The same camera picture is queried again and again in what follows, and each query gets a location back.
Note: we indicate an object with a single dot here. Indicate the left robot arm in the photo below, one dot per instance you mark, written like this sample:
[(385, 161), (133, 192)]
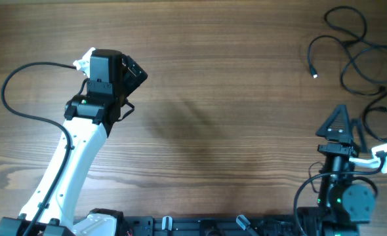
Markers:
[(111, 77)]

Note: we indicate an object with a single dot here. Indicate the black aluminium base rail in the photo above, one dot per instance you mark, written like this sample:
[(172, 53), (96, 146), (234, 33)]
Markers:
[(210, 226)]

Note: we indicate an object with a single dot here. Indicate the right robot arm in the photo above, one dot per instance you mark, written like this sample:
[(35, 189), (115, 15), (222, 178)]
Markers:
[(346, 197)]

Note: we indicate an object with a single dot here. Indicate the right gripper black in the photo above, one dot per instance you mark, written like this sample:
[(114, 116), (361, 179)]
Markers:
[(344, 148)]

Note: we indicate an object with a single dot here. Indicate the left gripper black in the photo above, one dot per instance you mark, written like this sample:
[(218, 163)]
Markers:
[(132, 82)]

